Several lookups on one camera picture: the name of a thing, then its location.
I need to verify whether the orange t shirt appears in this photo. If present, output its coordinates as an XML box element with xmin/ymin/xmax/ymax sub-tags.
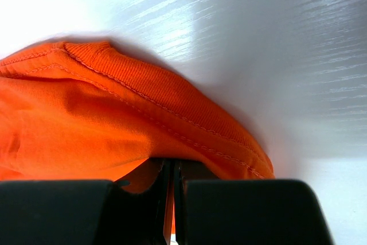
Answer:
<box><xmin>0</xmin><ymin>40</ymin><xmax>276</xmax><ymax>236</ymax></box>

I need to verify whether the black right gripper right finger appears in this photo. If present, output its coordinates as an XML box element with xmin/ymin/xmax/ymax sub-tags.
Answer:
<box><xmin>173</xmin><ymin>160</ymin><xmax>333</xmax><ymax>244</ymax></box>

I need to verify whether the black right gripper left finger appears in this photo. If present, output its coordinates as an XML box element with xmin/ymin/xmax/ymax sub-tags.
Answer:
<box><xmin>1</xmin><ymin>159</ymin><xmax>171</xmax><ymax>244</ymax></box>

